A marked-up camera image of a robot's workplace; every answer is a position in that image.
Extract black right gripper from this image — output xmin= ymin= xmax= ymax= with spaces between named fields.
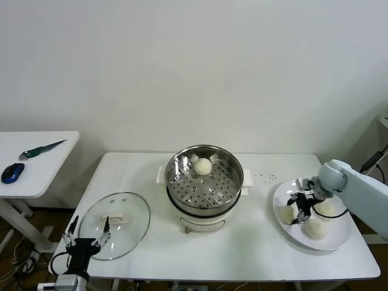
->
xmin=286 ymin=192 xmax=313 ymax=226

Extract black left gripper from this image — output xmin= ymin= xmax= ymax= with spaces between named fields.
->
xmin=62 ymin=215 xmax=111 ymax=274

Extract white steamed baozi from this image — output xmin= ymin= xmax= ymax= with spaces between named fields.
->
xmin=193 ymin=157 xmax=212 ymax=176
xmin=304 ymin=219 xmax=328 ymax=241
xmin=316 ymin=202 xmax=337 ymax=218
xmin=278 ymin=205 xmax=296 ymax=225

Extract round glass pot lid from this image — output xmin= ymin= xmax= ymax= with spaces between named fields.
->
xmin=78 ymin=191 xmax=152 ymax=261

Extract perforated steel steamer basket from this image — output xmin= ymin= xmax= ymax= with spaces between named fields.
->
xmin=166 ymin=145 xmax=245 ymax=218

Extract dark crumb specks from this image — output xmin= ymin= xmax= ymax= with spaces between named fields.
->
xmin=253 ymin=172 xmax=277 ymax=184

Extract large white plate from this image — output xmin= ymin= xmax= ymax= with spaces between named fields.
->
xmin=272 ymin=180 xmax=354 ymax=252

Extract small white side table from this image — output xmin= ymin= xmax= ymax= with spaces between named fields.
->
xmin=0 ymin=130 xmax=81 ymax=252

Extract large white work table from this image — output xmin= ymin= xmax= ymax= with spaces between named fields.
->
xmin=48 ymin=152 xmax=382 ymax=291

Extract blue computer mouse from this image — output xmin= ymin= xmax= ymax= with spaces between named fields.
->
xmin=1 ymin=162 xmax=25 ymax=184

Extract white electric cooker pot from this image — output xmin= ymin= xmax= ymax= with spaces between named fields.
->
xmin=156 ymin=166 xmax=254 ymax=235

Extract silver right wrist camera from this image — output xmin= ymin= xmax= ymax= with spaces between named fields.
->
xmin=296 ymin=178 xmax=318 ymax=201

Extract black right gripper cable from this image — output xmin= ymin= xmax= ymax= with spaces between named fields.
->
xmin=312 ymin=193 xmax=348 ymax=218

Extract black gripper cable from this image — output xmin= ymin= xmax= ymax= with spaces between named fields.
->
xmin=312 ymin=193 xmax=348 ymax=218
xmin=50 ymin=252 xmax=71 ymax=277

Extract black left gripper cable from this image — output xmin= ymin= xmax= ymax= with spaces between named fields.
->
xmin=50 ymin=252 xmax=71 ymax=277

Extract tangled floor cables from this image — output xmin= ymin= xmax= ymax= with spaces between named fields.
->
xmin=0 ymin=227 xmax=58 ymax=291

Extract black power adapter cable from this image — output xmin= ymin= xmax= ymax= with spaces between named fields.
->
xmin=360 ymin=150 xmax=388 ymax=184

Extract green handled knife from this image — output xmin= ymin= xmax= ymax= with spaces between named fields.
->
xmin=19 ymin=139 xmax=68 ymax=161

